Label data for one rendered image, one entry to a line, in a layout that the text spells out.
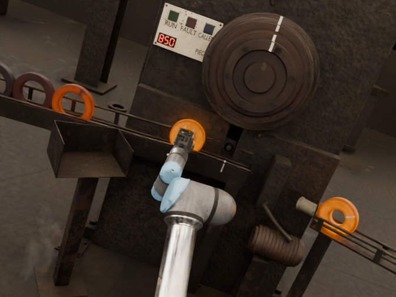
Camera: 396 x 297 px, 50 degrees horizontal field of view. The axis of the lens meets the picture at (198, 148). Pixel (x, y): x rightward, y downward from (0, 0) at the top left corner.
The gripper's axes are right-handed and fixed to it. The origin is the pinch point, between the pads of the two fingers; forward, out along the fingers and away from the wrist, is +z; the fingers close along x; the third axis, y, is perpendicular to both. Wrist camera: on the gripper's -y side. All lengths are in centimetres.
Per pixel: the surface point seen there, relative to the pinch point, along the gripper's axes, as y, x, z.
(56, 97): -3, 60, -4
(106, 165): -8.3, 25.6, -29.0
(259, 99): 29.0, -22.7, -4.8
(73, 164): -7, 36, -36
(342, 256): -98, -124, 67
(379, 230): -117, -172, 134
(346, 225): -2, -72, -23
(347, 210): 3, -70, -20
